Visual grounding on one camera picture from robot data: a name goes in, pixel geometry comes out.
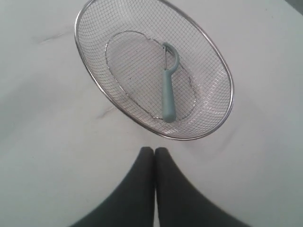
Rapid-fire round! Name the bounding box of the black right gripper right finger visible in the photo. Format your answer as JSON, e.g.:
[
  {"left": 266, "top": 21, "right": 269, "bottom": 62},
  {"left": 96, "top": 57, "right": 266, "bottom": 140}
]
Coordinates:
[{"left": 155, "top": 148, "right": 241, "bottom": 227}]

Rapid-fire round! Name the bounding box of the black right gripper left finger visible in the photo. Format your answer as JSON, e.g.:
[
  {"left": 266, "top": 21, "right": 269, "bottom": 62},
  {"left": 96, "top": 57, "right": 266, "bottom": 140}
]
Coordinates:
[{"left": 73, "top": 147, "right": 155, "bottom": 227}]

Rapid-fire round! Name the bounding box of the teal handled peeler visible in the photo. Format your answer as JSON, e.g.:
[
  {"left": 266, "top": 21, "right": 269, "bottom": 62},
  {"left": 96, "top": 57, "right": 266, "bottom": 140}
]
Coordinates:
[{"left": 161, "top": 42, "right": 179, "bottom": 123}]

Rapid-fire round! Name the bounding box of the metal wire mesh basket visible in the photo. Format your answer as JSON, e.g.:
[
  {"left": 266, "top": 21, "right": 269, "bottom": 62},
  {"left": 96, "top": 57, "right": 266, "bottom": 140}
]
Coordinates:
[{"left": 74, "top": 0, "right": 234, "bottom": 140}]

